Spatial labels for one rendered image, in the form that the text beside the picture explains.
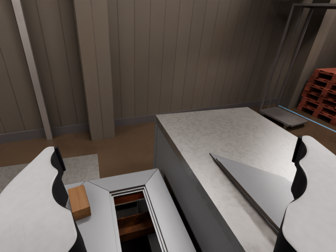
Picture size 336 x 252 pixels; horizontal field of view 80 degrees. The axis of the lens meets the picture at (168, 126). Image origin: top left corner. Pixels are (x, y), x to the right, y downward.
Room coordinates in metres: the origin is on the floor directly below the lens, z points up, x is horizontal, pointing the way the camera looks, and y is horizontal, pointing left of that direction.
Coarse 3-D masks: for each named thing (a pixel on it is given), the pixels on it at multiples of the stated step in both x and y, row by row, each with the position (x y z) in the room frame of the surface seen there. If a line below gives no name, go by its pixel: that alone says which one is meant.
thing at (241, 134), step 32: (160, 128) 0.87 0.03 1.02; (192, 128) 0.84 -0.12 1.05; (224, 128) 0.87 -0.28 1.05; (256, 128) 0.90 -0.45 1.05; (192, 160) 0.60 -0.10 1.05; (256, 160) 0.63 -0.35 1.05; (288, 160) 0.65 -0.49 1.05; (224, 192) 0.45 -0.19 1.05; (224, 224) 0.35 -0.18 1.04; (256, 224) 0.35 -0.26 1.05
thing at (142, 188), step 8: (144, 184) 0.66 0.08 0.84; (112, 192) 0.61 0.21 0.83; (120, 192) 0.62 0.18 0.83; (128, 192) 0.63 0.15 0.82; (136, 192) 0.63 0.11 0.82; (144, 192) 0.63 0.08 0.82; (112, 200) 0.58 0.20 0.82; (112, 208) 0.53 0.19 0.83; (152, 208) 0.55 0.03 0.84; (112, 216) 0.50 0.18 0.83; (152, 216) 0.52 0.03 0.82; (160, 232) 0.45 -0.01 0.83; (160, 240) 0.42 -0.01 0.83; (120, 248) 0.39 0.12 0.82; (160, 248) 0.40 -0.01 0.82
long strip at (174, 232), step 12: (156, 180) 0.69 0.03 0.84; (156, 192) 0.62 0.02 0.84; (168, 192) 0.63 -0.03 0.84; (156, 204) 0.56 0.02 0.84; (168, 204) 0.56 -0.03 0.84; (156, 216) 0.50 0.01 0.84; (168, 216) 0.51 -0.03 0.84; (168, 228) 0.46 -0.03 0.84; (180, 228) 0.46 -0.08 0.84; (168, 240) 0.42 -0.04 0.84; (180, 240) 0.42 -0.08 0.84
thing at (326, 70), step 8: (320, 72) 3.84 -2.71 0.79; (328, 72) 3.73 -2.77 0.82; (312, 80) 3.90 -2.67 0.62; (320, 80) 3.78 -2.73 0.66; (328, 80) 3.68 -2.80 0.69; (304, 88) 3.96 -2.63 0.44; (312, 88) 3.93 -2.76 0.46; (320, 88) 3.71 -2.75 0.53; (328, 88) 3.62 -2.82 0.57; (304, 96) 3.93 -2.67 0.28; (312, 96) 4.00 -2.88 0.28; (320, 96) 3.68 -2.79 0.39; (328, 96) 3.64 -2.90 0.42; (304, 104) 3.86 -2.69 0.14; (312, 104) 3.91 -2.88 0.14; (320, 104) 3.62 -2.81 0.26; (328, 104) 3.59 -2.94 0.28; (320, 112) 3.58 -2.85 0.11; (328, 112) 3.55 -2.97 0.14
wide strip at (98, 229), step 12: (96, 192) 0.59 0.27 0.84; (108, 192) 0.60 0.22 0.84; (96, 204) 0.53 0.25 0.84; (108, 204) 0.54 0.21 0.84; (96, 216) 0.48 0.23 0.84; (108, 216) 0.49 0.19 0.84; (84, 228) 0.43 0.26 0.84; (96, 228) 0.44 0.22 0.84; (108, 228) 0.44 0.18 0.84; (84, 240) 0.39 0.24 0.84; (96, 240) 0.39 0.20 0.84; (108, 240) 0.40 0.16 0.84
